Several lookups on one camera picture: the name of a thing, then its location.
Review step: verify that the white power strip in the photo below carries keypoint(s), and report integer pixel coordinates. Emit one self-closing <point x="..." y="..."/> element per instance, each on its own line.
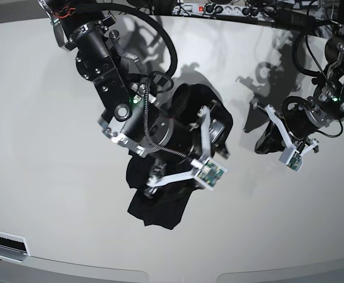
<point x="212" y="10"/>

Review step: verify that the black box behind table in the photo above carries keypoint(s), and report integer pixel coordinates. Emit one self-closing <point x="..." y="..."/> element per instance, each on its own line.
<point x="295" y="21"/>

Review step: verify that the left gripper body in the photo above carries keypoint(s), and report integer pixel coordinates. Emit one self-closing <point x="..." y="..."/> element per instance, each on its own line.
<point x="297" y="115"/>

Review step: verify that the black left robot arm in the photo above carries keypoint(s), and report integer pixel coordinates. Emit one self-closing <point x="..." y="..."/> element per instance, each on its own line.
<point x="329" y="80"/>

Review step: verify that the white slotted table fixture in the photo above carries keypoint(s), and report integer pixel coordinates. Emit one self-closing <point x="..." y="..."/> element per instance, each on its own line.
<point x="13" y="247"/>

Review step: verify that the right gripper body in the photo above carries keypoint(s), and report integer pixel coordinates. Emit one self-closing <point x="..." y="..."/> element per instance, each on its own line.
<point x="173" y="133"/>

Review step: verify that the black t-shirt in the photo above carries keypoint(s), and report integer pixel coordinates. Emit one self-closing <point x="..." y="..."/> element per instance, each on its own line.
<point x="163" y="207"/>

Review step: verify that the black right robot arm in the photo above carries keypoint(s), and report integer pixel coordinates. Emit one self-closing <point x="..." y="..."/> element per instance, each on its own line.
<point x="119" y="77"/>

